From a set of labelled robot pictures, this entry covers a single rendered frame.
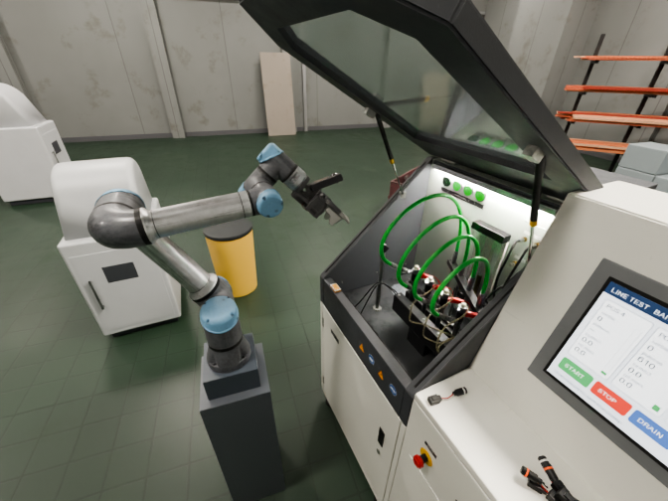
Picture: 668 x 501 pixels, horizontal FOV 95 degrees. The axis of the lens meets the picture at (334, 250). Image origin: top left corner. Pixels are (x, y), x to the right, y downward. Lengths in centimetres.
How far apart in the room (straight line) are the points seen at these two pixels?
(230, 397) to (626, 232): 121
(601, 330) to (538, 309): 14
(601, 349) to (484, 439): 36
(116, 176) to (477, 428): 233
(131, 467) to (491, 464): 178
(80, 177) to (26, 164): 357
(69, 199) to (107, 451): 148
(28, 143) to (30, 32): 481
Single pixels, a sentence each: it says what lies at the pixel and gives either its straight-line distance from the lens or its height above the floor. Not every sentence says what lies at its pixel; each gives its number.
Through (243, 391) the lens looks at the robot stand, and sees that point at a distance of 125.
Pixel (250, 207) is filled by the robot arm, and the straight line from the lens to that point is 88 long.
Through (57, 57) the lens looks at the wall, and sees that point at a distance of 1032.
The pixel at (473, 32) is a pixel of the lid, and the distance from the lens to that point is 53.
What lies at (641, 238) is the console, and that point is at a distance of 89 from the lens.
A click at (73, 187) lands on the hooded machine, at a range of 251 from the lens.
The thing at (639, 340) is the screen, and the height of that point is 133.
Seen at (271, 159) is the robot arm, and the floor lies 155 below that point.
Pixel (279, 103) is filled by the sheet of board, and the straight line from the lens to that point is 957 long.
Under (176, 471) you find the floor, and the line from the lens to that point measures 211.
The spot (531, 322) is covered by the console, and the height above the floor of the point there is 122.
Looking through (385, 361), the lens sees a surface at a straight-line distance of 112.
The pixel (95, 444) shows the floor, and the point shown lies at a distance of 239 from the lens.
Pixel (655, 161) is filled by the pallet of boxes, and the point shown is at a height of 99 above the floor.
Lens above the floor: 181
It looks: 32 degrees down
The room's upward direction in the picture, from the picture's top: 1 degrees clockwise
